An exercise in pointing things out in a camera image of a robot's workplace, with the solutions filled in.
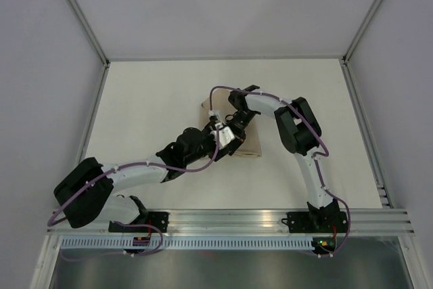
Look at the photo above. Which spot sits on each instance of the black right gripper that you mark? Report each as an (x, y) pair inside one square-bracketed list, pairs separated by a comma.
[(235, 132)]

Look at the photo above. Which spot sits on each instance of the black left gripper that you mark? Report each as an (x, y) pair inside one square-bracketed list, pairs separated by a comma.
[(208, 132)]

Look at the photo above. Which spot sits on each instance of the beige cloth napkin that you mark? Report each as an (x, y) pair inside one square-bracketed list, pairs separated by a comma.
[(220, 101)]

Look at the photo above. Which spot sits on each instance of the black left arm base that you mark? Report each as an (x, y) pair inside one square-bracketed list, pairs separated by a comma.
[(154, 220)]

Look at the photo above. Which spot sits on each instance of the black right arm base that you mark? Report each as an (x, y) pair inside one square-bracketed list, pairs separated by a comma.
[(314, 223)]

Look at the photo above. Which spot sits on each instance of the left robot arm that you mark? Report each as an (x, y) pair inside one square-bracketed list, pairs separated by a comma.
[(91, 191)]

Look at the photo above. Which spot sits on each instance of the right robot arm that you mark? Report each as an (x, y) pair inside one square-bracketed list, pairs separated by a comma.
[(300, 135)]

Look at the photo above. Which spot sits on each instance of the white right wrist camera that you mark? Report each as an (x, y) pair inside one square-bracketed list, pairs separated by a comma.
[(214, 118)]

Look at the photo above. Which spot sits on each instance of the white slotted cable duct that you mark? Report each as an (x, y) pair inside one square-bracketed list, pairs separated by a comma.
[(189, 243)]

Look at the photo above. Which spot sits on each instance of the aluminium front rail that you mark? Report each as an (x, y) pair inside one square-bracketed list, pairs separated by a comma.
[(267, 222)]

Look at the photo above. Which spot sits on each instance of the left aluminium frame post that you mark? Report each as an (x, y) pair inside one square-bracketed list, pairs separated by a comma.
[(88, 31)]

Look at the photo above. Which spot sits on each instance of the aluminium frame post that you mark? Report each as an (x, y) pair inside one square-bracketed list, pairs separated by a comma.
[(362, 29), (88, 31)]

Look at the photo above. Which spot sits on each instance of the right aluminium frame post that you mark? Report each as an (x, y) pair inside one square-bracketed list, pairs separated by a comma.
[(362, 29)]

